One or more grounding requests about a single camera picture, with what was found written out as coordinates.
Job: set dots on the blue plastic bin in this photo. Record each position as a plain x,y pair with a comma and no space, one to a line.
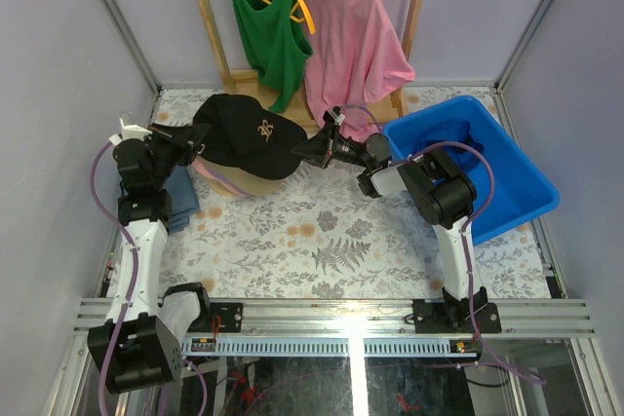
522,191

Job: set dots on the wooden hat stand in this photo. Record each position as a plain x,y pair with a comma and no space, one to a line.
221,190

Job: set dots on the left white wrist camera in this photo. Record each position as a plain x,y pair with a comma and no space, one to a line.
129,129

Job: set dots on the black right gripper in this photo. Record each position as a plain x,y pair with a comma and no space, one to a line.
317,149

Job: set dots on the aluminium mounting rail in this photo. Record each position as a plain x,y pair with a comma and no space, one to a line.
383,327

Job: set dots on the folded blue cloth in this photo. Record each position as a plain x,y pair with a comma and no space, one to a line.
185,202

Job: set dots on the purple cap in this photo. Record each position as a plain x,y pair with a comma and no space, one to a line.
229,182

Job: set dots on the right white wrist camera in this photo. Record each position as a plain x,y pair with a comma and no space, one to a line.
334,116

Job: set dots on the pink cap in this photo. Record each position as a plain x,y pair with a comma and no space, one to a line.
201,169

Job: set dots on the beige sport cap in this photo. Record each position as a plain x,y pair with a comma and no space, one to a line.
254,185

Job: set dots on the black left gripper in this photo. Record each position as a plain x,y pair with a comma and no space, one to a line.
176,144

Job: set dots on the pink t-shirt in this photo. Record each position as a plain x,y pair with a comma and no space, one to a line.
357,60

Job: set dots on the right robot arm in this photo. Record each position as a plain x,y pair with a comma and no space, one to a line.
443,195

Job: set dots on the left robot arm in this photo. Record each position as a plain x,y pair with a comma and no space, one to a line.
139,344

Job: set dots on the green tank top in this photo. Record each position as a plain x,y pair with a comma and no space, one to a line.
275,46

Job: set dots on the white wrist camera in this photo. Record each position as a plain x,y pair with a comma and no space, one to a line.
334,116
129,129

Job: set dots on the black sport cap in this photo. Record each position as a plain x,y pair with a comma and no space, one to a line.
245,136

